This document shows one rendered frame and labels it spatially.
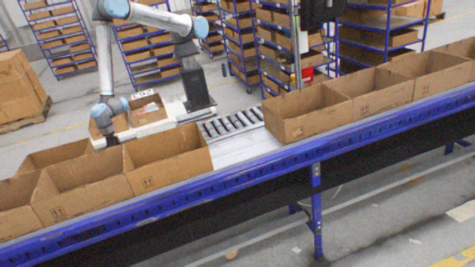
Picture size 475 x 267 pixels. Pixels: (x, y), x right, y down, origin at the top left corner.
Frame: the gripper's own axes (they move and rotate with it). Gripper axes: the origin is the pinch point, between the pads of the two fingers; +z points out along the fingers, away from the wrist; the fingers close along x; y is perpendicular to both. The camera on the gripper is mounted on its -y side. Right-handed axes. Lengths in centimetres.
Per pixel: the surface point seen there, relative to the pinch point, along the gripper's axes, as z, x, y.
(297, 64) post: -18, -143, 27
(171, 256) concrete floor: 80, -9, -16
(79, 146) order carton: -7.3, 24.3, 21.4
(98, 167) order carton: -15.8, 5.6, -29.3
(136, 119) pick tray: -2, -13, 52
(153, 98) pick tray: -1, -30, 90
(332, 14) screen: -50, -169, 20
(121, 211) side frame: -11, -5, -65
